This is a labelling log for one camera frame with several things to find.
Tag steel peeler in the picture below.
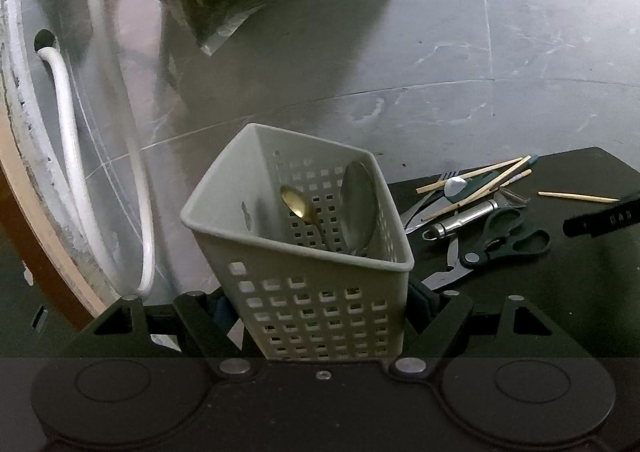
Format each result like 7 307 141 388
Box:
422 200 499 242

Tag green handled scissors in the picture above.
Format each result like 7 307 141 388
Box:
422 207 551 290

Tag large steel spoon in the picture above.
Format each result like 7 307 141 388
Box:
340 160 378 256

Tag white perforated utensil caddy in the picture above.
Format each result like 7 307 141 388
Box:
181 124 414 361

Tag small gold spoon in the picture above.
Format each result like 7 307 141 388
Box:
280 184 331 250

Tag wooden chopstick with band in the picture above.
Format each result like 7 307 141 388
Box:
498 168 533 189

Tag steel fork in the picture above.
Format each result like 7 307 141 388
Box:
439 170 460 181

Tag wooden door frame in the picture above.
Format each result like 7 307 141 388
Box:
1 118 108 330

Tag white flexible hose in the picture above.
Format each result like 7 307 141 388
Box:
34 0 158 298

